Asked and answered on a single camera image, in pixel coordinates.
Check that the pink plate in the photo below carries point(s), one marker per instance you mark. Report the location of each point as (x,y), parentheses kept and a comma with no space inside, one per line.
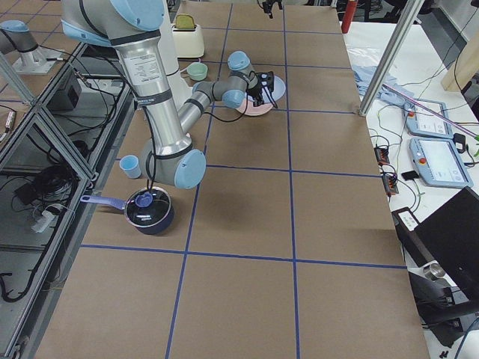
(247,108)

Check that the blue plate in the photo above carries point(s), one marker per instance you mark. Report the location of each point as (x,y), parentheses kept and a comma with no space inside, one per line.
(279,88)

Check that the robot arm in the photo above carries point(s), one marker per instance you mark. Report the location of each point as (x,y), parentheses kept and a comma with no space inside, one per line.
(134,30)

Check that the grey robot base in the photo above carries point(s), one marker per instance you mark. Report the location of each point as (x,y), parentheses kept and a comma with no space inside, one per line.
(33,59)

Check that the green bowl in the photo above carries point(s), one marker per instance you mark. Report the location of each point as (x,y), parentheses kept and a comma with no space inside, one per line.
(197,71)

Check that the cream toaster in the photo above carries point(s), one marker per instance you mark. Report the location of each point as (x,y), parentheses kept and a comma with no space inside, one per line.
(188,37)

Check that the light blue cup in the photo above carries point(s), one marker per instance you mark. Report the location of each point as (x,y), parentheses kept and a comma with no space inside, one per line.
(129,164)

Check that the dark blue pot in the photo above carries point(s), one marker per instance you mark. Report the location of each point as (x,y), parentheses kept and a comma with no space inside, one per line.
(150,211)

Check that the left teach pendant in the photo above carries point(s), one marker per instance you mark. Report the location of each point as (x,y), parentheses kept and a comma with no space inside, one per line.
(422,123)

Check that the teach pendant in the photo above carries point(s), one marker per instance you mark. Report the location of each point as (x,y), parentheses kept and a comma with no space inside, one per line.
(438,163)
(422,123)

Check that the right teach pendant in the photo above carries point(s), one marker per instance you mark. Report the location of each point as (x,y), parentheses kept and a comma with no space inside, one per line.
(438,163)

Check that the black laptop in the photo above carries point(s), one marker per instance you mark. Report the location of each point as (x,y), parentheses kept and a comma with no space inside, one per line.
(450,234)

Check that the white power strip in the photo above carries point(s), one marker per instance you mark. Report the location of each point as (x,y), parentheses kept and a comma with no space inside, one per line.
(45,220)

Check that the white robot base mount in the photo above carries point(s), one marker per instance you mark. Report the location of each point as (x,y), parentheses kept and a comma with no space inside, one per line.
(179,88)

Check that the aluminium frame post right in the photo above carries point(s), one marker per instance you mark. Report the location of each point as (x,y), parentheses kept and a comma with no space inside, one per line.
(399,34)

